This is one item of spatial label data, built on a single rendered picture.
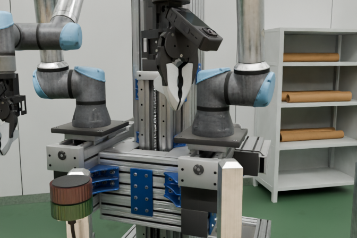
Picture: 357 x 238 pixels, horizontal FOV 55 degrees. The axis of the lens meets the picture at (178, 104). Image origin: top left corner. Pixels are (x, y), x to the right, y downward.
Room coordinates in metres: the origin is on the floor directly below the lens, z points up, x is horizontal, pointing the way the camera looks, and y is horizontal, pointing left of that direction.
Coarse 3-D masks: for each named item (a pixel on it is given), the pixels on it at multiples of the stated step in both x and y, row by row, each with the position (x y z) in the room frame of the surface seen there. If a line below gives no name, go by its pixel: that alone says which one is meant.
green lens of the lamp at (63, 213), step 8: (88, 200) 0.48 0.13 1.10; (56, 208) 0.46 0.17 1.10; (64, 208) 0.46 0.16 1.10; (72, 208) 0.46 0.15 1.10; (80, 208) 0.47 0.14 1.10; (88, 208) 0.48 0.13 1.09; (56, 216) 0.46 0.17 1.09; (64, 216) 0.46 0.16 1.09; (72, 216) 0.46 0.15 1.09; (80, 216) 0.47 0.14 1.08
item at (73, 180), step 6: (72, 174) 0.51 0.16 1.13; (78, 174) 0.51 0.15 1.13; (54, 180) 0.49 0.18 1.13; (60, 180) 0.49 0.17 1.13; (66, 180) 0.49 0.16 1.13; (72, 180) 0.49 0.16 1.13; (78, 180) 0.49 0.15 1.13; (84, 180) 0.49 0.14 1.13; (60, 186) 0.46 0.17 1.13; (66, 186) 0.46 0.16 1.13; (72, 186) 0.46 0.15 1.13; (78, 186) 0.47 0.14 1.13; (60, 204) 0.46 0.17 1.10; (66, 204) 0.46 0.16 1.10; (72, 204) 0.46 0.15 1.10; (66, 222) 0.51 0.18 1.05; (72, 222) 0.48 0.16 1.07; (78, 222) 0.52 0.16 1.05; (84, 222) 0.52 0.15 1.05; (72, 228) 0.48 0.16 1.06; (72, 234) 0.48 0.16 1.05
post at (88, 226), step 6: (78, 168) 0.54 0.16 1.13; (84, 168) 0.55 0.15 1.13; (84, 174) 0.53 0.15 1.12; (90, 216) 0.54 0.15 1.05; (90, 222) 0.54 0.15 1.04; (66, 228) 0.52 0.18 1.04; (78, 228) 0.52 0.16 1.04; (84, 228) 0.52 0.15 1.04; (90, 228) 0.54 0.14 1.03; (78, 234) 0.52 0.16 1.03; (84, 234) 0.52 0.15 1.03; (90, 234) 0.53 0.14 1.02
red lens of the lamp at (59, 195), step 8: (88, 176) 0.51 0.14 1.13; (88, 184) 0.48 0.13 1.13; (56, 192) 0.46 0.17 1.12; (64, 192) 0.46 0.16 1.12; (72, 192) 0.46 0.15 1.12; (80, 192) 0.47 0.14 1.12; (88, 192) 0.48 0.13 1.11; (56, 200) 0.46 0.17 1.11; (64, 200) 0.46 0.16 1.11; (72, 200) 0.46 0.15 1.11; (80, 200) 0.47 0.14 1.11
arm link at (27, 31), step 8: (16, 24) 0.95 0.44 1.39; (24, 24) 0.97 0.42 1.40; (32, 24) 0.97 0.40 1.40; (24, 32) 0.95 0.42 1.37; (32, 32) 0.95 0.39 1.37; (24, 40) 0.95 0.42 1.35; (32, 40) 0.95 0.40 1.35; (16, 48) 0.96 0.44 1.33; (24, 48) 0.97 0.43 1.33; (32, 48) 0.97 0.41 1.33
